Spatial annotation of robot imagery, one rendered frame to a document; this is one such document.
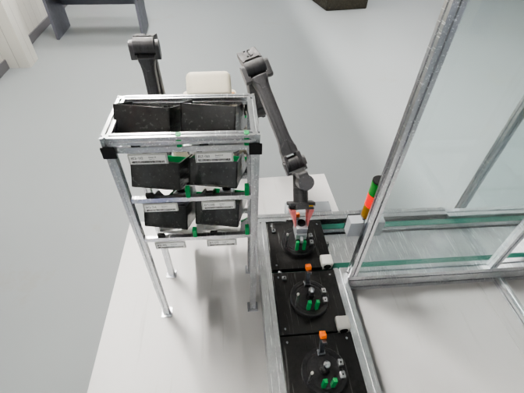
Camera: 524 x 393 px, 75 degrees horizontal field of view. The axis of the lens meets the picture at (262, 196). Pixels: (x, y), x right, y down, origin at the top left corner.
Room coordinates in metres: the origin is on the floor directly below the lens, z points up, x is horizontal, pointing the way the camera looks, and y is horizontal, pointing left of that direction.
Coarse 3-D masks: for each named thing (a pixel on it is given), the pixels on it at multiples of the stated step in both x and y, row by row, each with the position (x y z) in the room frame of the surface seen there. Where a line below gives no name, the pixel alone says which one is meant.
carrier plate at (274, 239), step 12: (276, 228) 0.95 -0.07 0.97; (288, 228) 0.95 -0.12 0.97; (312, 228) 0.96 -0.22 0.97; (276, 240) 0.88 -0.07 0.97; (324, 240) 0.89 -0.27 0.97; (276, 252) 0.82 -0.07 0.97; (312, 252) 0.83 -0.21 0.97; (324, 252) 0.83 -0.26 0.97; (276, 264) 0.76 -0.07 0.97; (288, 264) 0.77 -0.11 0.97; (300, 264) 0.77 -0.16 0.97; (312, 264) 0.77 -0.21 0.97
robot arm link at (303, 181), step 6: (282, 162) 1.01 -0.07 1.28; (306, 162) 1.01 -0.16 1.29; (300, 168) 1.00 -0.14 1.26; (288, 174) 0.97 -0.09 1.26; (294, 174) 0.95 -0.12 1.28; (300, 174) 0.92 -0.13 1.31; (306, 174) 0.92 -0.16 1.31; (300, 180) 0.90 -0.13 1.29; (306, 180) 0.91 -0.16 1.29; (312, 180) 0.91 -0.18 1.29; (300, 186) 0.89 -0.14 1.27; (306, 186) 0.89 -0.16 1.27; (312, 186) 0.89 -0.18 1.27
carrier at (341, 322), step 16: (304, 272) 0.73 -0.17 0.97; (320, 272) 0.74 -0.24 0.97; (288, 288) 0.66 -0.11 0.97; (304, 288) 0.65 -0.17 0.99; (320, 288) 0.66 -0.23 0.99; (336, 288) 0.67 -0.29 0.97; (288, 304) 0.60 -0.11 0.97; (304, 304) 0.59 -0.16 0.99; (320, 304) 0.59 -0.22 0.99; (336, 304) 0.61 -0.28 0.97; (288, 320) 0.54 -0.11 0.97; (304, 320) 0.54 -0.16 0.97; (320, 320) 0.54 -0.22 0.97; (336, 320) 0.54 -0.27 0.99; (288, 336) 0.49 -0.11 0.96
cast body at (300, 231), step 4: (296, 220) 0.89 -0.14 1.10; (300, 220) 0.88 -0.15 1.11; (304, 220) 0.89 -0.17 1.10; (296, 224) 0.87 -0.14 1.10; (300, 224) 0.86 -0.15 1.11; (304, 224) 0.86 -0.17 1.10; (296, 228) 0.85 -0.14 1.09; (300, 228) 0.85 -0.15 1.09; (304, 228) 0.85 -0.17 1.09; (296, 232) 0.85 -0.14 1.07; (300, 232) 0.85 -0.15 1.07; (304, 232) 0.85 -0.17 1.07; (296, 236) 0.84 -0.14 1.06; (300, 236) 0.84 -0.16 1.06; (304, 236) 0.84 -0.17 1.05; (300, 240) 0.83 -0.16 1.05
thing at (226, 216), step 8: (216, 192) 0.93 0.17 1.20; (208, 200) 0.83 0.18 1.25; (216, 200) 0.85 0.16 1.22; (240, 200) 0.72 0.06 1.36; (200, 208) 0.69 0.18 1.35; (232, 208) 0.69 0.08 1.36; (240, 208) 0.72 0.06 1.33; (200, 216) 0.68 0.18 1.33; (208, 216) 0.68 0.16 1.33; (216, 216) 0.68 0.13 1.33; (224, 216) 0.68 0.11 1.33; (232, 216) 0.68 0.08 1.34; (240, 216) 0.72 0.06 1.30; (208, 224) 0.67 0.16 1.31; (216, 224) 0.67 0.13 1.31; (224, 224) 0.67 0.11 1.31; (232, 224) 0.67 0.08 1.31
